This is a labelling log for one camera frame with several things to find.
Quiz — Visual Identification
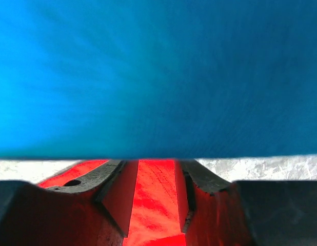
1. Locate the bright red t-shirt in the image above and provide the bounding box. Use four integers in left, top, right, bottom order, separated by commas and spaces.
121, 159, 187, 246

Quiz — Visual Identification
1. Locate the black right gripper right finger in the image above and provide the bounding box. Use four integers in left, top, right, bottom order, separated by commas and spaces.
175, 160, 317, 246

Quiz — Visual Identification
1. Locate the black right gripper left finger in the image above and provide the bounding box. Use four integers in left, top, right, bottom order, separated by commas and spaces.
0, 160, 138, 245

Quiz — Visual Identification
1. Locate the folded blue t-shirt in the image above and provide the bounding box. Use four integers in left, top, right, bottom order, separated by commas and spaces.
0, 1, 317, 159

